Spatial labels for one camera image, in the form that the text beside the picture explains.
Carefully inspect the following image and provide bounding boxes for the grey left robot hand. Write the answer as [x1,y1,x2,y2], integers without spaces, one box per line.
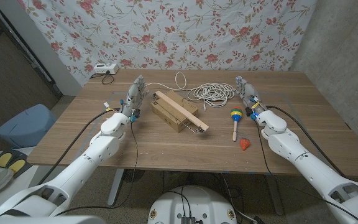
[121,74,150,123]

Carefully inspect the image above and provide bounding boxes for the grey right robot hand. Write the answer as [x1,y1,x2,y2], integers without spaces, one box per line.
[235,77,269,121]

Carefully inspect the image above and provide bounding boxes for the white Ethernet cable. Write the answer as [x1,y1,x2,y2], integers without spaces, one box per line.
[144,71,236,111]

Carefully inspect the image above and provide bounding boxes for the wooden clip hanger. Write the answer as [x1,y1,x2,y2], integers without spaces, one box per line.
[152,90,210,134]

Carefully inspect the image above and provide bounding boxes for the colourful striped wooden maraca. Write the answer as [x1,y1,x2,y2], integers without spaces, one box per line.
[230,106,244,142]

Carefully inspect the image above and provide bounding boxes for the brown cardboard package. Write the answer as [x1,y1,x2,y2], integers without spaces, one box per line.
[150,90,199,134]

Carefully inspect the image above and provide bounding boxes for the white power strip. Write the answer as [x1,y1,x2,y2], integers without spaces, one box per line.
[93,63,119,75]

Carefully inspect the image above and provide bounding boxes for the floral backdrop cloth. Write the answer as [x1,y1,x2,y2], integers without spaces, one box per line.
[17,0,318,87]

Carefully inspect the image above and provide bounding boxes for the white table leg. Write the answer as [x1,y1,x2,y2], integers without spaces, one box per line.
[107,169,126,207]

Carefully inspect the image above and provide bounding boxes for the grey table leg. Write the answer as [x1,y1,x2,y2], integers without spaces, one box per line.
[264,174,285,216]

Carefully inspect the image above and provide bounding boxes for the blue plastic bin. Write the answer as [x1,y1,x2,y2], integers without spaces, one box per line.
[0,103,58,149]

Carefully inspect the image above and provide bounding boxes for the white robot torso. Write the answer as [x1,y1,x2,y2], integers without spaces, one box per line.
[147,185,238,224]

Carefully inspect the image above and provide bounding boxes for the white low cabinet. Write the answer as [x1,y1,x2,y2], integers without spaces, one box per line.
[0,146,43,212]

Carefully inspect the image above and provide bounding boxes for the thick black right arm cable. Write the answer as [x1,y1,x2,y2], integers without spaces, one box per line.
[265,105,346,178]

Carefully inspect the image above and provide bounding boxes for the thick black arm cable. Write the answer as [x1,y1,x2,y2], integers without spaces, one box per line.
[265,105,346,178]
[37,108,121,185]

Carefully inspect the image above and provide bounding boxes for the black power strip cord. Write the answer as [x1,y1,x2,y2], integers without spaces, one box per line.
[89,70,115,86]

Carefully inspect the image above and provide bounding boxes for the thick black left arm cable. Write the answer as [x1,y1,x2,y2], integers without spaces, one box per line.
[37,108,121,185]

